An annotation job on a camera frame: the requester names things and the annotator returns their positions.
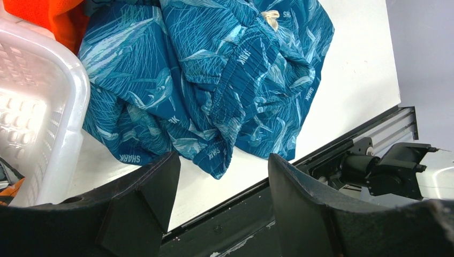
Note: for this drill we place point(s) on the camouflage orange black shorts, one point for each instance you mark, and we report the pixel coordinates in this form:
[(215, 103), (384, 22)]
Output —
[(11, 181)]

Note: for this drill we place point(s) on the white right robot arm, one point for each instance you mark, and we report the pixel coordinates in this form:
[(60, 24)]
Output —
[(412, 170)]

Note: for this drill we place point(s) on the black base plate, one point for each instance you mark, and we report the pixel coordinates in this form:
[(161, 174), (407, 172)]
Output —
[(244, 225)]

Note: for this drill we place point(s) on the white plastic basket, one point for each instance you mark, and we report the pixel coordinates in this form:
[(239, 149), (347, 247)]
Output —
[(44, 98)]

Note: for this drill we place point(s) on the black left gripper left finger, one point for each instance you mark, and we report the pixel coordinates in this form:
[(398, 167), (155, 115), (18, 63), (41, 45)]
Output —
[(125, 217)]

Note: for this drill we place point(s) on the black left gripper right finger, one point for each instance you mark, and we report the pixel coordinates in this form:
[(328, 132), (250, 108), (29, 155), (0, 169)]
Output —
[(314, 219)]

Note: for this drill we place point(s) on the orange mesh shorts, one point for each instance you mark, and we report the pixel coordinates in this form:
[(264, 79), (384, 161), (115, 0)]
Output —
[(64, 18)]

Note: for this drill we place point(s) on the blue leaf print shorts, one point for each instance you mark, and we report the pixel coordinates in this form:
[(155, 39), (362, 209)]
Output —
[(202, 77)]

